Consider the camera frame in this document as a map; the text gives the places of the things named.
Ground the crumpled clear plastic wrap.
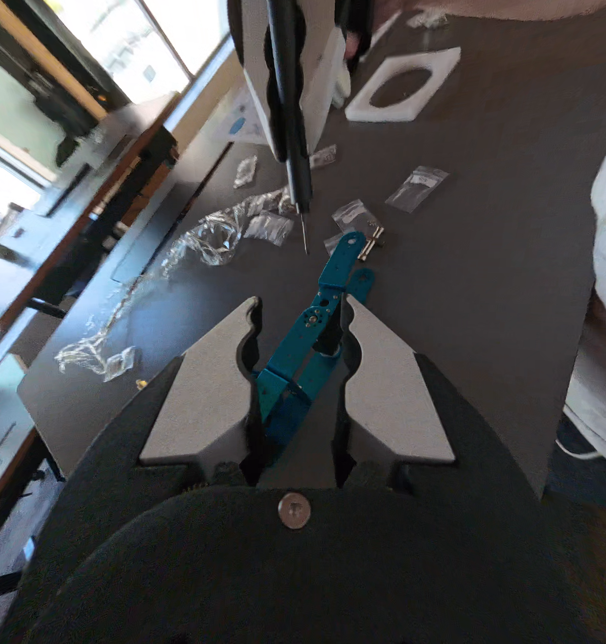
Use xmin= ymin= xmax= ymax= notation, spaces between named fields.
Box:
xmin=53 ymin=281 xmax=139 ymax=376
xmin=160 ymin=185 xmax=295 ymax=270

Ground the blue metal toy robot arm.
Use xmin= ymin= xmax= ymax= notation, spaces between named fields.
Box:
xmin=253 ymin=230 xmax=376 ymax=469

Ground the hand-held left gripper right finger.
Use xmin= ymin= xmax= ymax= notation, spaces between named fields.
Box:
xmin=335 ymin=293 xmax=457 ymax=477

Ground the black electric screwdriver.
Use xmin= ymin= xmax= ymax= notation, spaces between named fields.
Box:
xmin=265 ymin=0 xmax=314 ymax=256

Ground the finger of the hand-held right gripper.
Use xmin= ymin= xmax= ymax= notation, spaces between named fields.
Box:
xmin=241 ymin=0 xmax=287 ymax=163
xmin=294 ymin=0 xmax=346 ymax=155

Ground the white wired earphone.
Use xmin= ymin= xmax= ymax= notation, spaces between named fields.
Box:
xmin=554 ymin=437 xmax=604 ymax=462

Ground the person's white shirt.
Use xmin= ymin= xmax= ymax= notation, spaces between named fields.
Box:
xmin=563 ymin=117 xmax=606 ymax=460

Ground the white foam square frame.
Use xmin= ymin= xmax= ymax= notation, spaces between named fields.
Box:
xmin=344 ymin=46 xmax=462 ymax=123

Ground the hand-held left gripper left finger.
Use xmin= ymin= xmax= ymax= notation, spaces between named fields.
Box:
xmin=138 ymin=296 xmax=262 ymax=472

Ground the dark grey desk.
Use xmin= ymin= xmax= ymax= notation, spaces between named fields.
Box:
xmin=16 ymin=0 xmax=606 ymax=499

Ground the wood-edged desk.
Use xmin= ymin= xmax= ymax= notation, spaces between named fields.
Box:
xmin=0 ymin=93 xmax=180 ymax=333

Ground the printed instruction sheet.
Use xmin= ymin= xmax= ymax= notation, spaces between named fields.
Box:
xmin=214 ymin=85 xmax=269 ymax=148

